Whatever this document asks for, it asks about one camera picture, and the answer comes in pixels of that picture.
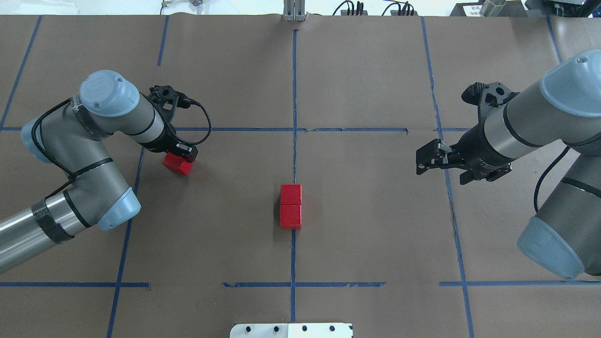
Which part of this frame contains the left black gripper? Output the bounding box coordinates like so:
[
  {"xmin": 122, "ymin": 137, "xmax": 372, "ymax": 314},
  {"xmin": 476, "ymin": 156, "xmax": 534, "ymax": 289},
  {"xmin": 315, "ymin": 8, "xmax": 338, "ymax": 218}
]
[{"xmin": 140, "ymin": 128, "xmax": 198, "ymax": 162}]

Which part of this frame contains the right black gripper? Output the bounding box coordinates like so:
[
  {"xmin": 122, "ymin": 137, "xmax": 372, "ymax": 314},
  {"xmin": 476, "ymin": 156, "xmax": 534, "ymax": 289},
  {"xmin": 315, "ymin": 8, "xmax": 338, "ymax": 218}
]
[{"xmin": 415, "ymin": 124, "xmax": 512, "ymax": 185}]

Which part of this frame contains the red block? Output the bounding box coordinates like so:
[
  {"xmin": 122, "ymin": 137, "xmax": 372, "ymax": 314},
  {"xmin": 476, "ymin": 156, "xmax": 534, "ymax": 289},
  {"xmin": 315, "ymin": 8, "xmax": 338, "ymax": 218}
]
[
  {"xmin": 280, "ymin": 184, "xmax": 302, "ymax": 205},
  {"xmin": 162, "ymin": 153, "xmax": 193, "ymax": 176},
  {"xmin": 279, "ymin": 205, "xmax": 302, "ymax": 230}
]

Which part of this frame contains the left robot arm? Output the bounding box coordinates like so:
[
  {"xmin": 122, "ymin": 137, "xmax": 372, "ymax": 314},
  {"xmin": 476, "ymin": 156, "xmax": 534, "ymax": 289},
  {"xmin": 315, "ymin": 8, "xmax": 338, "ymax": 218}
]
[{"xmin": 1, "ymin": 70, "xmax": 202, "ymax": 272}]

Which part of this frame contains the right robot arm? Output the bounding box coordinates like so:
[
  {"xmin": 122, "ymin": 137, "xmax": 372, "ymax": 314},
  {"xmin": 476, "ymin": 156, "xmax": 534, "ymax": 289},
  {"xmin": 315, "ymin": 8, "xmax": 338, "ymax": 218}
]
[{"xmin": 415, "ymin": 49, "xmax": 601, "ymax": 279}]

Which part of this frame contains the brown paper table cover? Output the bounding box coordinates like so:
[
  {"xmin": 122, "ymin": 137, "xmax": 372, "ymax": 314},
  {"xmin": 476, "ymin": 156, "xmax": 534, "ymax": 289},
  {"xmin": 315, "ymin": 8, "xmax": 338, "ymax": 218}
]
[{"xmin": 1, "ymin": 14, "xmax": 600, "ymax": 338}]

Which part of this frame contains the metal cylinder cup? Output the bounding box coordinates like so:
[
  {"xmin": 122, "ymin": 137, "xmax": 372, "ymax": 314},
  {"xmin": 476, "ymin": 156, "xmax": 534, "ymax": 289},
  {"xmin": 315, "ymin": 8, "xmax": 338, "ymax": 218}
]
[{"xmin": 479, "ymin": 0, "xmax": 507, "ymax": 17}]

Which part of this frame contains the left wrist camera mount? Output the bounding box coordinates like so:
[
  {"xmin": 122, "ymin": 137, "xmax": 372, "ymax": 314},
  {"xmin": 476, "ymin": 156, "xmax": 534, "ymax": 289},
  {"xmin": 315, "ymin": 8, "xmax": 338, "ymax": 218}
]
[{"xmin": 147, "ymin": 85, "xmax": 193, "ymax": 122}]

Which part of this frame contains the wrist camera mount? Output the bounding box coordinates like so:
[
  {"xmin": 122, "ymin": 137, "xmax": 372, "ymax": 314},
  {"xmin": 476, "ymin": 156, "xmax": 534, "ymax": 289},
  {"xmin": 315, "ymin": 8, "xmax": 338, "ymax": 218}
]
[
  {"xmin": 460, "ymin": 82, "xmax": 520, "ymax": 124},
  {"xmin": 147, "ymin": 85, "xmax": 193, "ymax": 122}
]

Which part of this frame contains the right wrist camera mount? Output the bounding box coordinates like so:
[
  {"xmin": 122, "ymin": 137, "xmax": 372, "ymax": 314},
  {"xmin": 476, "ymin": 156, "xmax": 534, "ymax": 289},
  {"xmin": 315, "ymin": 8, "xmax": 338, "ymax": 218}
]
[{"xmin": 460, "ymin": 82, "xmax": 520, "ymax": 124}]

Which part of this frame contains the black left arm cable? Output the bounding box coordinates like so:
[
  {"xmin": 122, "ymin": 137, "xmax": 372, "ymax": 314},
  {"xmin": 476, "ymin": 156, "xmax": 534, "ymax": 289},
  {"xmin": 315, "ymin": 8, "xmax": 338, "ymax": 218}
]
[{"xmin": 31, "ymin": 96, "xmax": 212, "ymax": 198}]

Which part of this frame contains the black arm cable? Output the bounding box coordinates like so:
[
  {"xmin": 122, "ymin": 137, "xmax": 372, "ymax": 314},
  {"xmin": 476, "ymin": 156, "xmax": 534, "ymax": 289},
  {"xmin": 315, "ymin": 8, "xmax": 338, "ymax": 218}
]
[
  {"xmin": 533, "ymin": 146, "xmax": 571, "ymax": 213},
  {"xmin": 31, "ymin": 96, "xmax": 212, "ymax": 198}
]

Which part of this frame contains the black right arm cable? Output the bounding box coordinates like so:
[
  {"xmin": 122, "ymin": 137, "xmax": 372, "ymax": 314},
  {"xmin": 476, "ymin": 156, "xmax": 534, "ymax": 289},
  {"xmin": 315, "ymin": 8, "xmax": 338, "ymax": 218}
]
[{"xmin": 533, "ymin": 146, "xmax": 571, "ymax": 213}]

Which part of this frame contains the aluminium frame post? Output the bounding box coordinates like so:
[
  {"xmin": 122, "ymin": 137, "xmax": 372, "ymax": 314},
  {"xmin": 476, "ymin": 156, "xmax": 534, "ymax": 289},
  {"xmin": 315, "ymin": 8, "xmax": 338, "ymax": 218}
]
[{"xmin": 283, "ymin": 0, "xmax": 307, "ymax": 22}]

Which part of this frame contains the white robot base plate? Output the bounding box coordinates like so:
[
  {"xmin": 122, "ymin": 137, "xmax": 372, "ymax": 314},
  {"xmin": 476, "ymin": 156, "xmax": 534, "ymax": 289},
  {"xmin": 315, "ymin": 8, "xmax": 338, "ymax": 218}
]
[{"xmin": 230, "ymin": 323, "xmax": 354, "ymax": 338}]

